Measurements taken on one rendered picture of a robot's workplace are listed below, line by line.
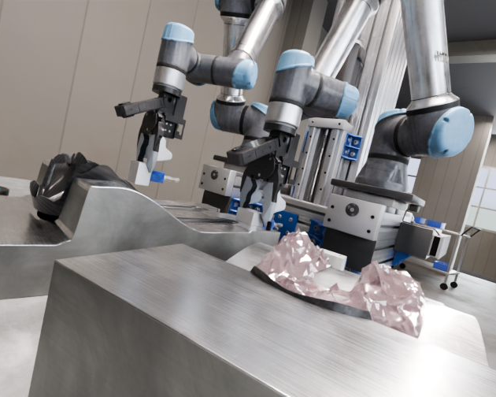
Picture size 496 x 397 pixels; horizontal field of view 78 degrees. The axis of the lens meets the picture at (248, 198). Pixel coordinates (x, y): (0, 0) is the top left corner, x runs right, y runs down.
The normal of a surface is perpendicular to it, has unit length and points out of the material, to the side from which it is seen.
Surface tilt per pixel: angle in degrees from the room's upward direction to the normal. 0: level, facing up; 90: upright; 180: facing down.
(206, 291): 0
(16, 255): 90
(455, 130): 97
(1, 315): 0
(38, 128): 90
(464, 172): 90
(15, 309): 0
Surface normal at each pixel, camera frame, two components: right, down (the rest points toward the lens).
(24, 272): 0.68, 0.21
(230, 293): 0.23, -0.97
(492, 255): -0.60, -0.08
